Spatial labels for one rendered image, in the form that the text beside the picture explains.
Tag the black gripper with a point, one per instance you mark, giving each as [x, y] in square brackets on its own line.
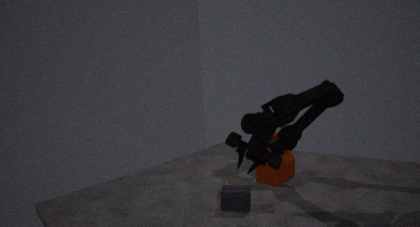
[235, 140]

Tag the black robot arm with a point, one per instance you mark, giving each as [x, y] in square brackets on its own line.
[286, 109]

